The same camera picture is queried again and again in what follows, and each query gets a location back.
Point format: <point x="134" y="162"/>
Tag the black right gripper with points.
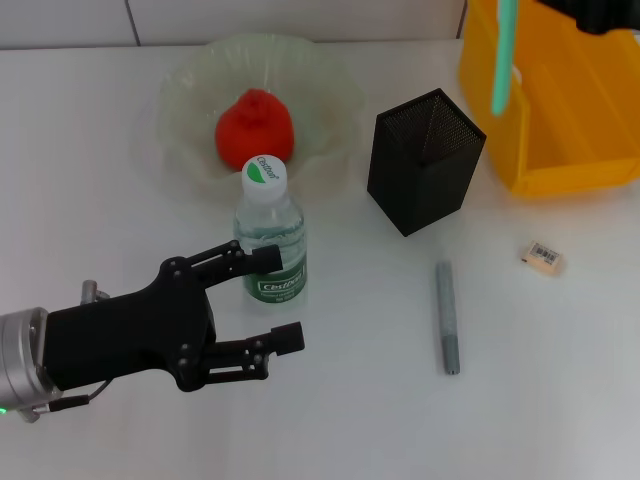
<point x="605" y="15"/>

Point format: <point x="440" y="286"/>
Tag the grey pen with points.
<point x="446" y="315"/>

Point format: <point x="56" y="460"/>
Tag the clear green-label water bottle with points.
<point x="270" y="220"/>

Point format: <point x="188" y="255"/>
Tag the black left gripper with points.
<point x="130" y="335"/>

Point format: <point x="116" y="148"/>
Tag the beige eraser with barcode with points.
<point x="541" y="256"/>

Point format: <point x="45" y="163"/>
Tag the pale green glass bowl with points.
<point x="320" y="90"/>

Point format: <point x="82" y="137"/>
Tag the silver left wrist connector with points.
<point x="92" y="292"/>

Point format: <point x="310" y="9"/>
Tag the black mesh pen holder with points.
<point x="420" y="190"/>

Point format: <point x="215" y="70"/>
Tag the yellow plastic bin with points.
<point x="575" y="110"/>

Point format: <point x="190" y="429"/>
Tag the red-orange toy orange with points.
<point x="255" y="130"/>

